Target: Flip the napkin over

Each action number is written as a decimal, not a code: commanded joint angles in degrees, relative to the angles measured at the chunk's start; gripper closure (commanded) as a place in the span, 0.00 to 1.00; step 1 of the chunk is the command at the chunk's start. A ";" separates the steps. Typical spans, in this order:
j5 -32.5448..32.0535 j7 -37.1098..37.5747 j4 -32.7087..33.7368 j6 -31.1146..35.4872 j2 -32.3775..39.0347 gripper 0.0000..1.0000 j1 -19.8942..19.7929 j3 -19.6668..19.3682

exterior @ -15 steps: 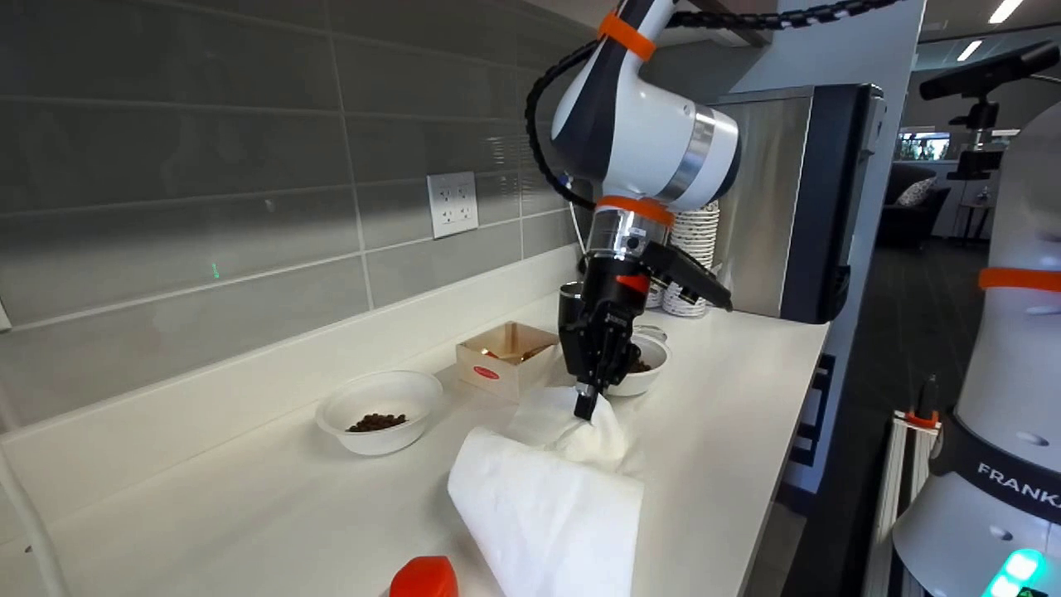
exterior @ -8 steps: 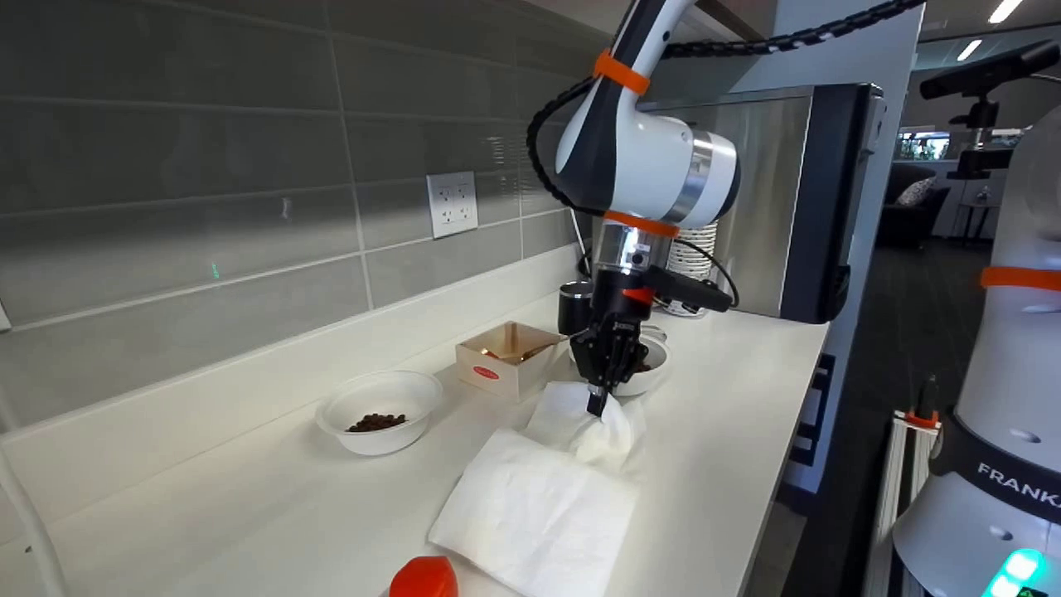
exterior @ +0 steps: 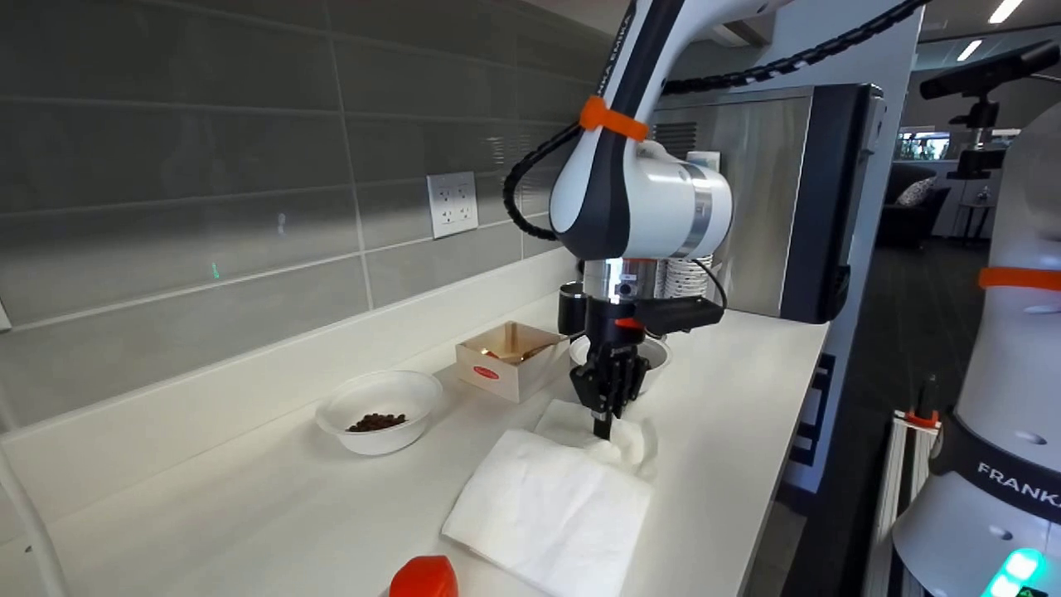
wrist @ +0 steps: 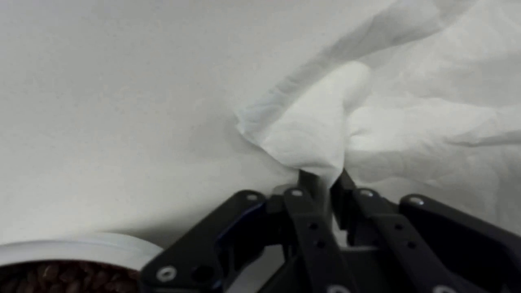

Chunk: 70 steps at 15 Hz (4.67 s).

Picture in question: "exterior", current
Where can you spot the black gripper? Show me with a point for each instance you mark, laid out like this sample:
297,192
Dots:
610,335

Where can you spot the white paper napkin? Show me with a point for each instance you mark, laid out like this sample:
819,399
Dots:
548,516

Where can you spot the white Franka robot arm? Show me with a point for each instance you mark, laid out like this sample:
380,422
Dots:
641,203

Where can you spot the black cup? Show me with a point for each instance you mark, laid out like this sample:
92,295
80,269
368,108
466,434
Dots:
569,308

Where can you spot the small white cardboard box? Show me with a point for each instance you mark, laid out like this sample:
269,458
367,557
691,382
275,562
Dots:
498,375

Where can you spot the brown food bits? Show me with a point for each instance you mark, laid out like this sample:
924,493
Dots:
374,422

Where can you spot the red plastic object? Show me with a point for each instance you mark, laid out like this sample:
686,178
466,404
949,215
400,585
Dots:
423,577

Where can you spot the orange black clamp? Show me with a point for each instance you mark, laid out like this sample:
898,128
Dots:
924,417

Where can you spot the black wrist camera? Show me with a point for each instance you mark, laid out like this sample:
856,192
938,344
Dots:
683,311

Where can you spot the white wall outlet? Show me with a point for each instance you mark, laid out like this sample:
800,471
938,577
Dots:
452,203

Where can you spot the aluminium profile frame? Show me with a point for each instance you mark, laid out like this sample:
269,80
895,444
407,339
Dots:
901,497

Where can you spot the black camera on stand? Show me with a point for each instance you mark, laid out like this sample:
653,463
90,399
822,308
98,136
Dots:
981,77

